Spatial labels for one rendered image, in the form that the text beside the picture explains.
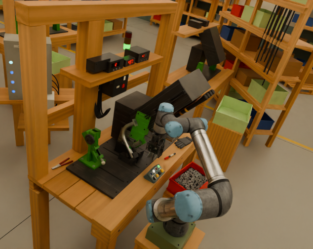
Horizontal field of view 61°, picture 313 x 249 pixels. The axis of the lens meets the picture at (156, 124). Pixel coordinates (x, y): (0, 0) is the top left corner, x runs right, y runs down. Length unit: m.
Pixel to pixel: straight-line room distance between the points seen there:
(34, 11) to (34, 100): 0.45
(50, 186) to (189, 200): 1.07
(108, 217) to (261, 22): 3.81
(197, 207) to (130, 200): 0.81
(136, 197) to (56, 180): 0.54
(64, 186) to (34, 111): 0.55
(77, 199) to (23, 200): 1.28
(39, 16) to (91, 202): 1.08
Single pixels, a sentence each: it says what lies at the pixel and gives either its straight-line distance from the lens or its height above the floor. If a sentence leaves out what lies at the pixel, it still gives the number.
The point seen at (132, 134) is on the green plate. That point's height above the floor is 1.10.
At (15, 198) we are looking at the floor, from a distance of 3.04.
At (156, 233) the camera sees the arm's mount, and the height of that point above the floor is 0.94.
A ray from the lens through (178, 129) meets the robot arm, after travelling 1.23.
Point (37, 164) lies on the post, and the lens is 1.82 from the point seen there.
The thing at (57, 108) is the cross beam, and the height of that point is 1.28.
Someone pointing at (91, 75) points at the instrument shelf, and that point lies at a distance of 1.73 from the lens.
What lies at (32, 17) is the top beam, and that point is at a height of 1.89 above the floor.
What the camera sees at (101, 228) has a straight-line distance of 1.68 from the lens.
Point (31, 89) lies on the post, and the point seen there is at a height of 1.53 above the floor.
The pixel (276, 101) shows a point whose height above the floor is 0.79.
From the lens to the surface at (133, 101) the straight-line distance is 2.15.
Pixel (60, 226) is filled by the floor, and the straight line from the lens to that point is 2.77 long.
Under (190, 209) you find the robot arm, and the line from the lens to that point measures 1.04.
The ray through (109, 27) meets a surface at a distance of 8.12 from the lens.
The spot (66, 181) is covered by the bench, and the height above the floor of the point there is 0.88.
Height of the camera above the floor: 2.22
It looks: 31 degrees down
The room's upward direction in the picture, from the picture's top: 13 degrees clockwise
